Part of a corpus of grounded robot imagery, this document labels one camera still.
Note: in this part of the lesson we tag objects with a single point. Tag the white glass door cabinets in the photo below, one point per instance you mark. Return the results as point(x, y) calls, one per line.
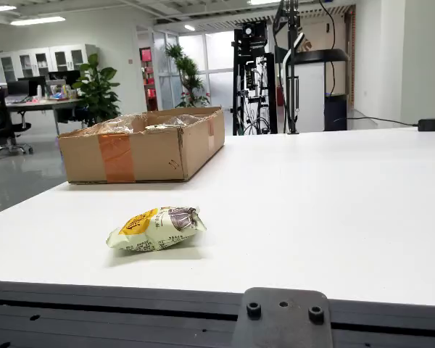
point(40, 61)

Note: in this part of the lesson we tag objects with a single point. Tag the black power adapter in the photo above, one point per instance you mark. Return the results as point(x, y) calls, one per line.
point(433, 125)

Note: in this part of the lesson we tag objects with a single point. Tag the yellow green sunflower seed bag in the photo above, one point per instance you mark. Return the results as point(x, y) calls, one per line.
point(156, 232)

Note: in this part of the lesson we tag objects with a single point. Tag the black bracket bolt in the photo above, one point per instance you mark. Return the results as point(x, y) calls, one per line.
point(316, 315)
point(253, 310)

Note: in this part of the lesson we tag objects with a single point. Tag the grey office desk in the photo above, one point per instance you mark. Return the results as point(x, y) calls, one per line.
point(40, 105)

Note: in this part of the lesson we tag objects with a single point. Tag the broad leaf potted plant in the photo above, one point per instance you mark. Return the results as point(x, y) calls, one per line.
point(98, 90)

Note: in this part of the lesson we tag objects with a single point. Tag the white kiosk with black top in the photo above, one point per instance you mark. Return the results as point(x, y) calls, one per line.
point(311, 90)

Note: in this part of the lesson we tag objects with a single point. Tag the black office chair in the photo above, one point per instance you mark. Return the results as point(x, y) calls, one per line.
point(1, 123)

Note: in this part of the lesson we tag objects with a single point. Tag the small ceiling light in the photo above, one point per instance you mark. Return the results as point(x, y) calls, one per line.
point(189, 27)

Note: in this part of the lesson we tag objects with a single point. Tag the clear plastic snack packet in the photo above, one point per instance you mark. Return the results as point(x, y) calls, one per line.
point(186, 119)
point(117, 124)

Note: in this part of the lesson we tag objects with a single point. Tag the black aluminium table rail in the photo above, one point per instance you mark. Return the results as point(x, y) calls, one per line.
point(94, 315)

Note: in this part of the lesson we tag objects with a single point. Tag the white green snack packet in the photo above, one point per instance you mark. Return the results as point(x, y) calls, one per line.
point(161, 127)

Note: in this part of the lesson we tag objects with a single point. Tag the black computer monitor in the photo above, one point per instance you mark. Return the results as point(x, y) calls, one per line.
point(36, 84)
point(17, 88)

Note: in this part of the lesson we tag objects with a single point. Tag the black pole stand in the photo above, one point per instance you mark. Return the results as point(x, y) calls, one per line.
point(293, 72)

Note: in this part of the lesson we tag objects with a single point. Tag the tall slim potted plant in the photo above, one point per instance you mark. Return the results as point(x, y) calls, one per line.
point(188, 76)

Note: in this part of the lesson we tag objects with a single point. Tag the dark metal bracket plate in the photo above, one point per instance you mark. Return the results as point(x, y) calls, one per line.
point(284, 326)

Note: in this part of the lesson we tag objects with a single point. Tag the black equipment rack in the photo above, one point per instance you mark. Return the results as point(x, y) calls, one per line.
point(252, 72)

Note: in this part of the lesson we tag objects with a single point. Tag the red display shelf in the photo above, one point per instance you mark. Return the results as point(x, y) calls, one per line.
point(148, 78)

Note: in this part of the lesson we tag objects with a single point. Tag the open cardboard box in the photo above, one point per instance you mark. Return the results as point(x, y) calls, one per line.
point(148, 156)

